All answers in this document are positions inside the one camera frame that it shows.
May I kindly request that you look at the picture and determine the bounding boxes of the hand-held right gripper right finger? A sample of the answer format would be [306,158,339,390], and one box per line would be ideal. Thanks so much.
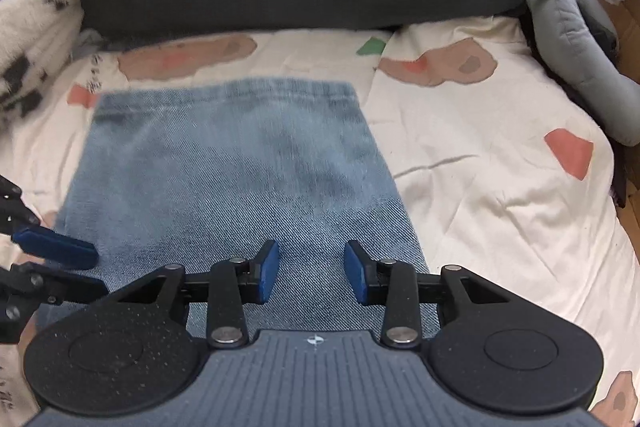
[344,239,502,350]

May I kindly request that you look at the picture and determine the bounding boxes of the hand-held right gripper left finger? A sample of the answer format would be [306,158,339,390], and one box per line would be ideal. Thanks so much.
[117,239,281,350]

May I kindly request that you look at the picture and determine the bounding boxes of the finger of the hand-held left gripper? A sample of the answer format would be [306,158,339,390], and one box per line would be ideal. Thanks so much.
[0,262,109,344]
[0,174,99,271]

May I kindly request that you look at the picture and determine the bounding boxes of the light blue jeans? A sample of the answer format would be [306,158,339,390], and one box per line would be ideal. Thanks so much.
[37,77,432,340]

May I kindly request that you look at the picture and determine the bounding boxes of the cream bear-print blanket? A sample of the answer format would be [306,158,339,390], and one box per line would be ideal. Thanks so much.
[0,14,640,427]

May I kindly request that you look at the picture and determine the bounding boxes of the white spotted plush blanket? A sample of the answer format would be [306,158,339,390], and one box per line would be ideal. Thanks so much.
[0,0,111,130]

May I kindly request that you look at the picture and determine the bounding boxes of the grey neck pillow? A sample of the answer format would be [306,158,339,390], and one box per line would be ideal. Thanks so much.
[517,0,640,148]

